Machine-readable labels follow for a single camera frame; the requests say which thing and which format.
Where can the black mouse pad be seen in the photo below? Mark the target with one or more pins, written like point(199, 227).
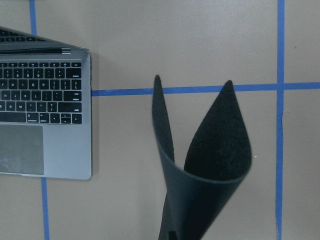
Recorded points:
point(218, 159)

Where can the grey laptop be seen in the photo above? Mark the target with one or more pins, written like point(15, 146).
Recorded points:
point(45, 107)

